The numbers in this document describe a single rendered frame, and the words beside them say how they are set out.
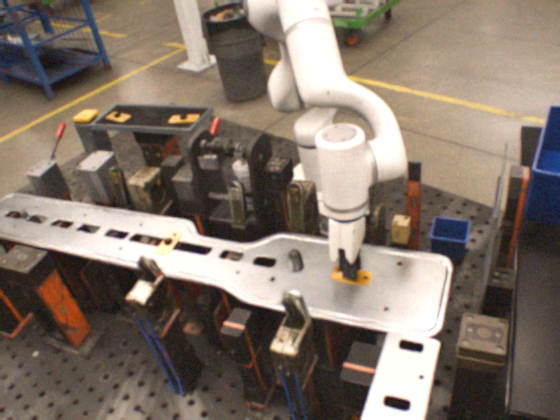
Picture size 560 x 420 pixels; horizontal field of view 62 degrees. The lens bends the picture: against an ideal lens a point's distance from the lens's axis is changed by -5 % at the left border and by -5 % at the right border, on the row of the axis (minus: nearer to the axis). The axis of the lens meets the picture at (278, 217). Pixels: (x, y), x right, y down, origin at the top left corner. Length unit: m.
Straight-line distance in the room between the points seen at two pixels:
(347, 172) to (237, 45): 3.28
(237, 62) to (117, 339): 2.98
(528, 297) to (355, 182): 0.40
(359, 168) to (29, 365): 1.13
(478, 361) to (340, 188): 0.38
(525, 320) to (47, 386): 1.20
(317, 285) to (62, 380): 0.79
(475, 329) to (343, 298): 0.27
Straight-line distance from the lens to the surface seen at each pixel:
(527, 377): 0.90
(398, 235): 1.09
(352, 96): 0.88
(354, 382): 0.92
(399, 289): 1.03
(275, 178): 1.19
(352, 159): 0.82
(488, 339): 0.89
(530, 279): 1.04
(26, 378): 1.57
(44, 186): 1.68
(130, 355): 1.45
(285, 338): 0.91
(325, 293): 1.03
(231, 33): 4.00
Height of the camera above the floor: 1.76
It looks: 38 degrees down
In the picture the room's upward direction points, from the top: 11 degrees counter-clockwise
